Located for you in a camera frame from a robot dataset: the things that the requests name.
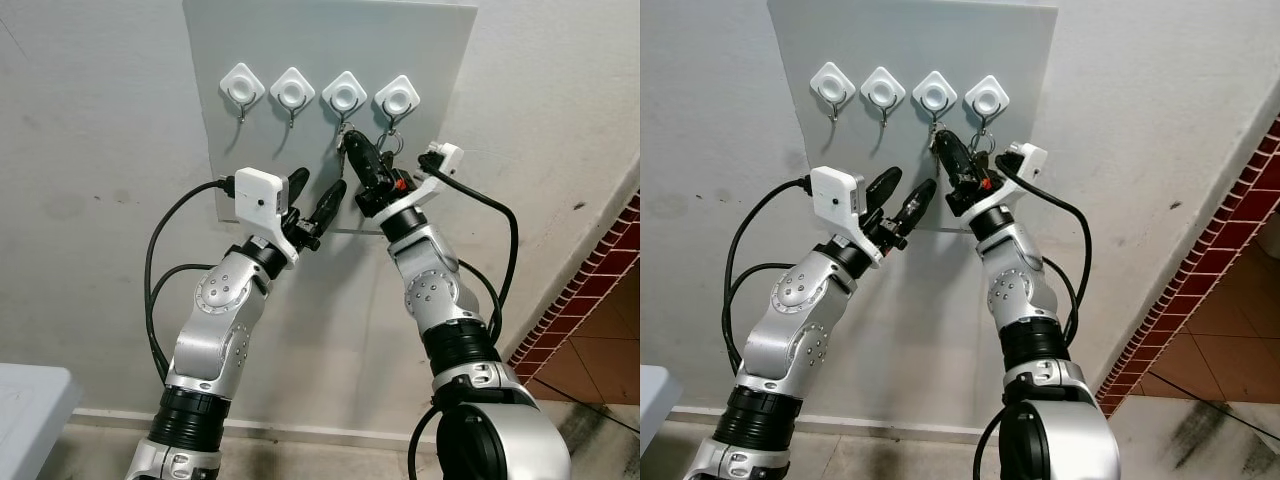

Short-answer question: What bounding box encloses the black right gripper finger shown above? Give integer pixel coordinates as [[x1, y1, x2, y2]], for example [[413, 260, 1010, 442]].
[[960, 143, 989, 189], [342, 132, 375, 191], [368, 144, 399, 191], [933, 130, 965, 189]]

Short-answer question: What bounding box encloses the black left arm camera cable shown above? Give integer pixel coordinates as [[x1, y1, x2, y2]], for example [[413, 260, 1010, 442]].
[[721, 174, 814, 378], [143, 174, 237, 383]]

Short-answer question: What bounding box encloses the white adhesive wall hook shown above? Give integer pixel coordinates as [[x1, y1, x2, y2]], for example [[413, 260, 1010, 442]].
[[320, 69, 369, 128], [860, 66, 908, 128], [219, 62, 267, 124], [373, 73, 422, 132], [269, 66, 317, 129], [809, 61, 858, 124], [964, 74, 1012, 132], [911, 69, 960, 127]]

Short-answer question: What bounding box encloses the grey hook board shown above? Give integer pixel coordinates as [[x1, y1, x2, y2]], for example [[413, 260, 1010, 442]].
[[767, 0, 1060, 234], [182, 0, 480, 235]]

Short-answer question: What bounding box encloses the white folding table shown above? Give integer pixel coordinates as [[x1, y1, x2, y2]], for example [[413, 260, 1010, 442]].
[[0, 362, 82, 480], [640, 364, 674, 453]]

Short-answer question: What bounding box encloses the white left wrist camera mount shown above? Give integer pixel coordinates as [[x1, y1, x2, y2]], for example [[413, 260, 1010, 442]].
[[231, 166, 300, 264], [809, 164, 887, 267]]

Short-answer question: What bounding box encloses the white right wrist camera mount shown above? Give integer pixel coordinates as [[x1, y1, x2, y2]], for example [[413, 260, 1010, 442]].
[[384, 141, 467, 213], [974, 141, 1050, 215]]

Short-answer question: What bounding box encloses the black left arm short cable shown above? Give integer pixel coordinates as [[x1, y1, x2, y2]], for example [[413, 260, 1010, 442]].
[[724, 261, 802, 333], [147, 261, 222, 353]]

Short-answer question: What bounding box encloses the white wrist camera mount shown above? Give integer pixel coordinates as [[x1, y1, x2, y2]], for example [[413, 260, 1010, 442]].
[[974, 141, 1050, 215], [231, 166, 300, 264], [384, 141, 467, 213], [809, 164, 887, 267]]

